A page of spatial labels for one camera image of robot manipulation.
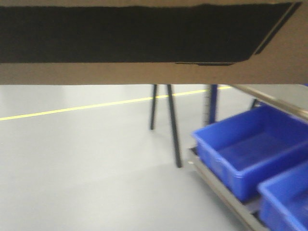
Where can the blue bin lower middle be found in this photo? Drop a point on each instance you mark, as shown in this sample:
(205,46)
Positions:
(248,148)

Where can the steel shelf front rail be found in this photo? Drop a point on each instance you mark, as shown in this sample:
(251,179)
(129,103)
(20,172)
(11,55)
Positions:
(289,98)

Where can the blue rack post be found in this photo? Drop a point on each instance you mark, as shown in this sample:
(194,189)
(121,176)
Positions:
(211,93)

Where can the black table leg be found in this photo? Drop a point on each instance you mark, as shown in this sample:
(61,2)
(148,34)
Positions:
(177,155)
(153,108)

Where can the blue bin lower right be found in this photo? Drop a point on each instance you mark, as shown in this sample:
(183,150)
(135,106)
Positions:
(284,200)

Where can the brown EcoFlow cardboard box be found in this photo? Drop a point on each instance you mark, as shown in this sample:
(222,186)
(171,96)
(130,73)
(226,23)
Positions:
(89,42)

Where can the blue bin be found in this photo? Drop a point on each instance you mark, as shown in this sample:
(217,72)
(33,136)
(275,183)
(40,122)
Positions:
(284,200)
(248,148)

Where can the black table leg far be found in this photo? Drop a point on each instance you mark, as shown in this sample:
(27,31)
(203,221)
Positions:
(153,108)

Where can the black table leg near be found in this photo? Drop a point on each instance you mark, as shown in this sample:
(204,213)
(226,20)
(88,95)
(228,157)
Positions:
(177,155)

